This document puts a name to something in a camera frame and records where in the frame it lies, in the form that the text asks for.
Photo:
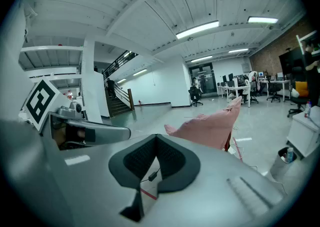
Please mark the dark glass double door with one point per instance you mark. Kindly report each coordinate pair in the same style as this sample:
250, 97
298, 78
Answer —
202, 78

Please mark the blue black small object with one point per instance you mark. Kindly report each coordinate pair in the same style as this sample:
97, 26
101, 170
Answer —
278, 168

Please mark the white office desk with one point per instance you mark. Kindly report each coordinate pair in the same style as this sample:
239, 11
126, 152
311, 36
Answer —
235, 88
277, 82

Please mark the black office chair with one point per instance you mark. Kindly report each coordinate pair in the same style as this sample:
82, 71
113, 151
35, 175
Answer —
195, 94
253, 92
298, 103
273, 91

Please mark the pink floor cushion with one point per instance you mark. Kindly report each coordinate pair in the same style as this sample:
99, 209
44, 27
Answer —
212, 126

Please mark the black power adapter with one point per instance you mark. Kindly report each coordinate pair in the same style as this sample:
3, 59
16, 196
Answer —
152, 176

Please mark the dark staircase with railing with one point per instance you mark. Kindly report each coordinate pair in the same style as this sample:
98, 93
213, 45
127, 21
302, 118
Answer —
117, 104

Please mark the white low cabinet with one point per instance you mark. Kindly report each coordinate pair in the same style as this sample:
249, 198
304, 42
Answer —
302, 131

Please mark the white ceiling tube light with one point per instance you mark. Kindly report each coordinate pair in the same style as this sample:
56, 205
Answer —
197, 29
201, 59
140, 72
262, 19
238, 50

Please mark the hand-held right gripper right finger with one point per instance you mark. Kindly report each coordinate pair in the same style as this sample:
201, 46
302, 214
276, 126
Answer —
212, 191

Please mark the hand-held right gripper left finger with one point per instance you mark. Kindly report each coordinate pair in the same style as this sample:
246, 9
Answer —
75, 183

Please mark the orange chair pillow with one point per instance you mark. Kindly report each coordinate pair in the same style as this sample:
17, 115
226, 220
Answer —
302, 89

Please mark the large black screen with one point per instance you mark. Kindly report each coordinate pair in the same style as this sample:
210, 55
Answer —
291, 61

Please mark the clear bottle in bin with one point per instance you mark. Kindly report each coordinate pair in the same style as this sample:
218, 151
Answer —
290, 154

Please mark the white soft item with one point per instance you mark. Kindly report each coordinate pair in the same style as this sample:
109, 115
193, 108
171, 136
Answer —
295, 93

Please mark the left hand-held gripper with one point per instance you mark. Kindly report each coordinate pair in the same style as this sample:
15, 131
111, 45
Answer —
41, 101

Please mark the clear bottle with red label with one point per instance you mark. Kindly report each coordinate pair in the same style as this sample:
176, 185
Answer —
308, 108

